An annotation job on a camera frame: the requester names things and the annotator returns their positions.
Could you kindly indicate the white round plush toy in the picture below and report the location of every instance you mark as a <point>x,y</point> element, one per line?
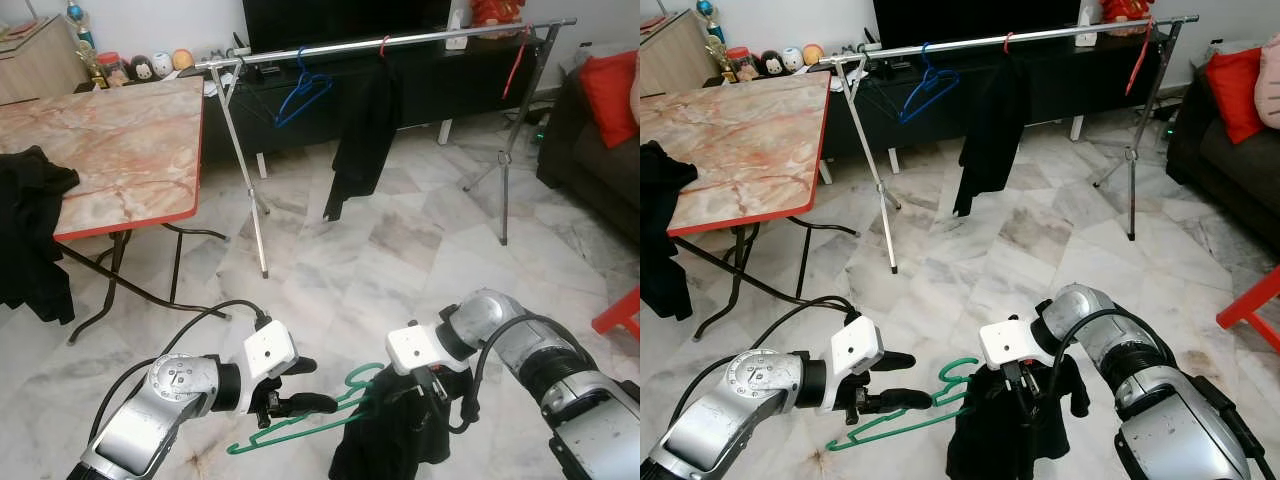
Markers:
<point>161,64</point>
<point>791,59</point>

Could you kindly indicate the black knit garment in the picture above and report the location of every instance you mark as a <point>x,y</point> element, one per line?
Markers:
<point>395,440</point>
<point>1010,435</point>

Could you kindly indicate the marble table with red edge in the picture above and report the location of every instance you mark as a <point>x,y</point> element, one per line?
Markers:
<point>740,145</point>
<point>110,150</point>

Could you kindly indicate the black flat television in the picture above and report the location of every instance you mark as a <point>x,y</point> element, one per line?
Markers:
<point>975,18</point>
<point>345,20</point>

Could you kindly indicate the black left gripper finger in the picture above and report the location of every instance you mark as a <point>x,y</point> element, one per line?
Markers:
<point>895,362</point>
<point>312,404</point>
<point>903,400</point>
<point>302,367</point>

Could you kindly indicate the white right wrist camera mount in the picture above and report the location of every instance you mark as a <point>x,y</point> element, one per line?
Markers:
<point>415,347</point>
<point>1010,342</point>

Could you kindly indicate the red plastic hanger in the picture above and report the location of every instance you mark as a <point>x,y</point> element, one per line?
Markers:
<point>512,72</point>
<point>1136,68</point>

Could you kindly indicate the pink cat face pillow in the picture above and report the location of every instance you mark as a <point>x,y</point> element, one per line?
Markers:
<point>1270,85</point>

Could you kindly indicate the black round plush toy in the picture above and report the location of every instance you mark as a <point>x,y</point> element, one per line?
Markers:
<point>769,64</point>
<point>140,68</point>

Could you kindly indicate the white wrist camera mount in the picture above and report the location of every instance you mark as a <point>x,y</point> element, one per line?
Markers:
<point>415,347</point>
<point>270,350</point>
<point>1010,342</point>
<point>857,345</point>

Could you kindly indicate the yellow round plush toy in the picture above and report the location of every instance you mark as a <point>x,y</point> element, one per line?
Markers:
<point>183,60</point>
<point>813,55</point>

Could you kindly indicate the light wooden sideboard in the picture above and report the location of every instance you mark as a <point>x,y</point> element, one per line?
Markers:
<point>40,65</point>
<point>675,60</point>

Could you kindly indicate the gold trophy with blue ball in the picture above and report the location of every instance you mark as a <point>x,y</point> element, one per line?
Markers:
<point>713,35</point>
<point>85,40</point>

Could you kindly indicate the silver clothes rack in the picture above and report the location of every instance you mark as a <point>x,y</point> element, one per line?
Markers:
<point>970,43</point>
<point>340,47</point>

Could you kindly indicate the red cushion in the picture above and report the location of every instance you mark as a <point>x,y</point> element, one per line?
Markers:
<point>612,100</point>
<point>1235,95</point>

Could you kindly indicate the clear jar with red lid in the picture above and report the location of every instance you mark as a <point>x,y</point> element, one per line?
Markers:
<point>112,70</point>
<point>741,66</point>

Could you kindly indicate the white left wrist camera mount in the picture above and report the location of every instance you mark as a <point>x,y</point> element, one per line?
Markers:
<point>270,350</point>
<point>857,345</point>

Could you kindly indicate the green plastic hanger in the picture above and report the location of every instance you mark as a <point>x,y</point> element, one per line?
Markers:
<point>290,430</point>
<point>890,427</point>

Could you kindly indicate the dark grey sofa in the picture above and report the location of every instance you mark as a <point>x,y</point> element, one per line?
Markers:
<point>1235,175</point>
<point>590,160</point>

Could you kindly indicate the red laughing Buddha statue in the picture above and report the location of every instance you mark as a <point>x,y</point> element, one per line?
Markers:
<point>497,12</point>
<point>1127,10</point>

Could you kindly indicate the black TV cabinet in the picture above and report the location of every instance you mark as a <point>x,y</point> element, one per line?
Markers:
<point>1075,85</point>
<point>450,90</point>

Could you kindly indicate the blue plastic hanger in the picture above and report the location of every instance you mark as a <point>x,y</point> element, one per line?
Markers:
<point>303,82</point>
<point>927,78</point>

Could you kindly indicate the red plastic stool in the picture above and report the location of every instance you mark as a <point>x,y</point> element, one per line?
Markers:
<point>1255,305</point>
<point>620,315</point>

